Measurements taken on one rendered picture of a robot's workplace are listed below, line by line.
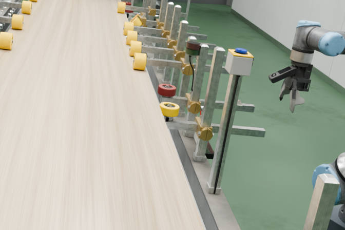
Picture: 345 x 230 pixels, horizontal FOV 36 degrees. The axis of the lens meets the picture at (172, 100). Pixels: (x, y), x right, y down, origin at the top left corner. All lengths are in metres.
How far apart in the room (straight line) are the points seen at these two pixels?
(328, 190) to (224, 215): 0.73
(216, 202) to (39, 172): 0.68
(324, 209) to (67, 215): 0.59
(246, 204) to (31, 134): 1.99
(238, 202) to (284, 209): 0.29
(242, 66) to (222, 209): 0.49
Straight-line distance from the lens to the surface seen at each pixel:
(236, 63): 1.76
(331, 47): 2.09
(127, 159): 1.61
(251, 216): 3.32
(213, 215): 1.81
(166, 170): 1.59
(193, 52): 2.26
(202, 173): 2.07
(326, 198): 1.16
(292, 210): 3.52
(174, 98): 2.36
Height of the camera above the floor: 1.59
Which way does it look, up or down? 18 degrees down
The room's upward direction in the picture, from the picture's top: 9 degrees clockwise
